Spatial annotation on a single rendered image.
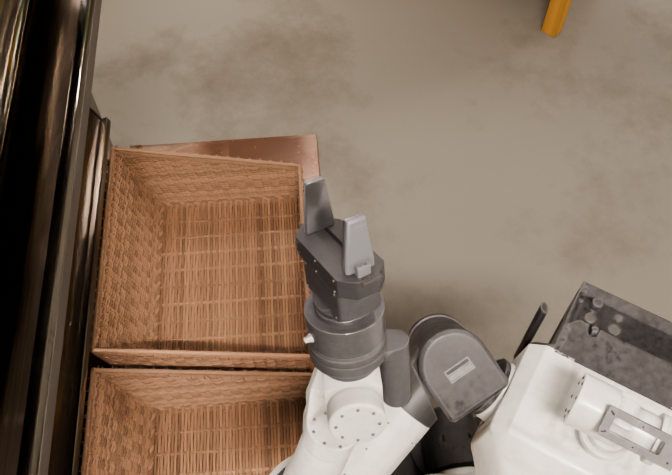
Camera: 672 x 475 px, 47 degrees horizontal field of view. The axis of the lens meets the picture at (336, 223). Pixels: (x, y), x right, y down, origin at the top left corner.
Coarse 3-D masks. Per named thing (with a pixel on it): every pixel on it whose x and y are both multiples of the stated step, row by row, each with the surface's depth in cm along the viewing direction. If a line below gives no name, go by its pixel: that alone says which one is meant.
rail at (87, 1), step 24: (72, 72) 127; (72, 96) 125; (72, 120) 122; (72, 144) 120; (72, 168) 118; (48, 240) 110; (48, 264) 108; (48, 288) 106; (48, 312) 104; (48, 336) 103; (48, 360) 101; (24, 432) 96; (24, 456) 94
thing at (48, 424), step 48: (48, 0) 141; (96, 0) 139; (48, 48) 134; (48, 96) 128; (48, 144) 123; (0, 192) 119; (48, 192) 118; (0, 240) 114; (0, 288) 110; (0, 336) 106; (0, 384) 102; (48, 384) 101; (0, 432) 98; (48, 432) 99
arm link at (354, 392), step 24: (312, 360) 85; (360, 360) 82; (384, 360) 86; (408, 360) 88; (336, 384) 86; (360, 384) 85; (384, 384) 89; (408, 384) 90; (336, 408) 84; (360, 408) 84; (336, 432) 85; (360, 432) 86
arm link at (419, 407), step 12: (420, 324) 114; (432, 324) 110; (444, 324) 108; (456, 324) 110; (420, 336) 109; (420, 348) 105; (420, 384) 104; (420, 396) 104; (432, 396) 106; (408, 408) 104; (420, 408) 104; (432, 408) 104; (420, 420) 104; (432, 420) 105
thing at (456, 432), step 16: (464, 416) 207; (432, 432) 207; (448, 432) 204; (464, 432) 204; (416, 448) 218; (432, 448) 205; (448, 448) 202; (464, 448) 202; (400, 464) 218; (416, 464) 216; (432, 464) 204; (448, 464) 201; (464, 464) 202
